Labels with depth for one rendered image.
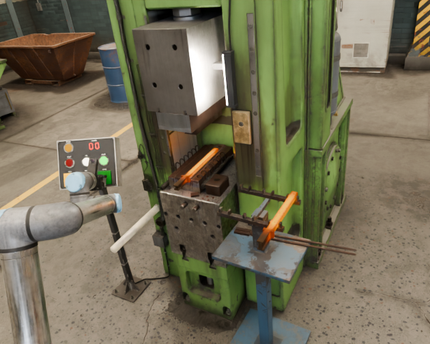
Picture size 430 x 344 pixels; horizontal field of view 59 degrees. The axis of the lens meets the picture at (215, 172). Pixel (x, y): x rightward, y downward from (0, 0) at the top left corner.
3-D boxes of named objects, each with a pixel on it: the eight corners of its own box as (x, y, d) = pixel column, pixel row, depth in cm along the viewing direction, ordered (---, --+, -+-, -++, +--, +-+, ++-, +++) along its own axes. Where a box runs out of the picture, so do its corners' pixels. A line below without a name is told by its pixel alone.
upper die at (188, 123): (191, 133, 190) (188, 115, 185) (158, 129, 199) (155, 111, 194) (228, 103, 221) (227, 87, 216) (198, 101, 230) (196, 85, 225)
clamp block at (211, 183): (220, 197, 202) (218, 186, 199) (205, 194, 206) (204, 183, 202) (230, 185, 211) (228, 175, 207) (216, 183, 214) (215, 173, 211)
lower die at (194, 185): (200, 193, 207) (198, 179, 203) (169, 186, 216) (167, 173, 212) (233, 158, 238) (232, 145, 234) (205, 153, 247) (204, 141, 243)
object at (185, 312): (226, 349, 226) (225, 349, 225) (147, 317, 252) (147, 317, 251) (252, 301, 255) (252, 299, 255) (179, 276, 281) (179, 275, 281)
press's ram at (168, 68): (213, 117, 179) (203, 28, 159) (147, 110, 196) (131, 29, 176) (249, 89, 210) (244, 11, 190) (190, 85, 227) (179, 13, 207)
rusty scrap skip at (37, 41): (65, 91, 740) (52, 46, 698) (1, 87, 819) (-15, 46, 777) (106, 73, 831) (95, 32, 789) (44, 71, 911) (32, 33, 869)
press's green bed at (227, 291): (232, 323, 242) (226, 268, 219) (183, 304, 259) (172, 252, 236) (265, 265, 283) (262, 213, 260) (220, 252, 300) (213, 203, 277)
